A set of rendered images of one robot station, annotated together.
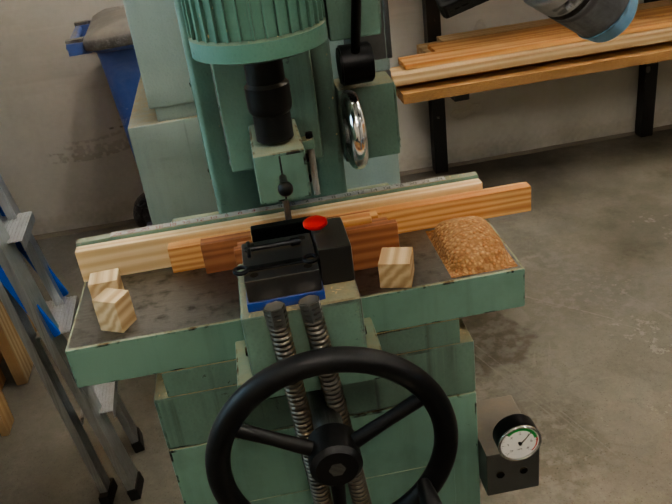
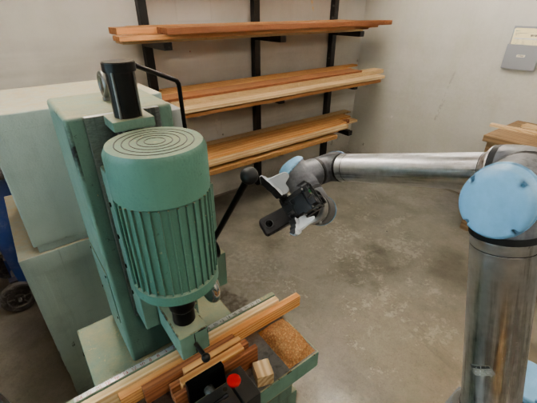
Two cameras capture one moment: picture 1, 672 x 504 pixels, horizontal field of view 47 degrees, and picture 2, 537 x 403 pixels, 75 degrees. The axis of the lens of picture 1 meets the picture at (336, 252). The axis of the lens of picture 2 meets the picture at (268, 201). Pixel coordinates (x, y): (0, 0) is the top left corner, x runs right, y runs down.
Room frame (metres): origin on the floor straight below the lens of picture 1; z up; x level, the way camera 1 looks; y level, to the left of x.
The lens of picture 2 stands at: (0.41, 0.20, 1.71)
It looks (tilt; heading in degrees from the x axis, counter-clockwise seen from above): 29 degrees down; 328
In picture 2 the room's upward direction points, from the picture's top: straight up
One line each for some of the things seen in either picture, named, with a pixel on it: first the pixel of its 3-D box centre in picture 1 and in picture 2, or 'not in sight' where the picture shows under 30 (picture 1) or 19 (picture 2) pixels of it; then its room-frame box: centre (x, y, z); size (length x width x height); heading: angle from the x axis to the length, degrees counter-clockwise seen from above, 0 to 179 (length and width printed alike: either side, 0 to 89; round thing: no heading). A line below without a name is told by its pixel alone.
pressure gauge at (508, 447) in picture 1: (515, 440); not in sight; (0.81, -0.22, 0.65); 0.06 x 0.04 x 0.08; 95
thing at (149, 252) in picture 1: (284, 229); (184, 355); (1.02, 0.07, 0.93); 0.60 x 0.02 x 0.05; 95
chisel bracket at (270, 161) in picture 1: (280, 164); (184, 325); (1.02, 0.06, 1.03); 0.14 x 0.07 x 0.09; 5
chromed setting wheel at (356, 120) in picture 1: (353, 130); (207, 282); (1.14, -0.05, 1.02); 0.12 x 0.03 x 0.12; 5
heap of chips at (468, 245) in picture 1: (468, 236); (285, 337); (0.93, -0.18, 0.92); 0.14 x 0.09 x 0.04; 5
